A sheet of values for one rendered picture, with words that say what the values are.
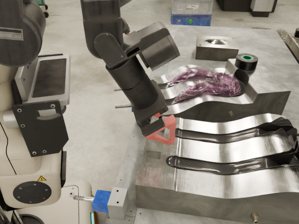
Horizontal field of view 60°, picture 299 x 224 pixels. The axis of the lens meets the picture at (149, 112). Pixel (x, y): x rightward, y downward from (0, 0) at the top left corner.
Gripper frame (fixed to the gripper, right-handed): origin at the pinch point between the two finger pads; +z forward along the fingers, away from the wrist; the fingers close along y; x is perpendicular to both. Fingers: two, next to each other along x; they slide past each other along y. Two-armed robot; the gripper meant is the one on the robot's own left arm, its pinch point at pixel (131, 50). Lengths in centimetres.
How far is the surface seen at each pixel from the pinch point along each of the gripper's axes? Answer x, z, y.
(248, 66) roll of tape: -34.9, 25.4, -9.1
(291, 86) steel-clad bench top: -50, 48, -8
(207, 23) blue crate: -103, 155, 279
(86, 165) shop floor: 71, 76, 42
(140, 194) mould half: 13, 9, -49
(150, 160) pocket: 8.2, 10.8, -40.4
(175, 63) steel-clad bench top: -13.7, 29.0, 23.6
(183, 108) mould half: -6.1, 17.8, -20.6
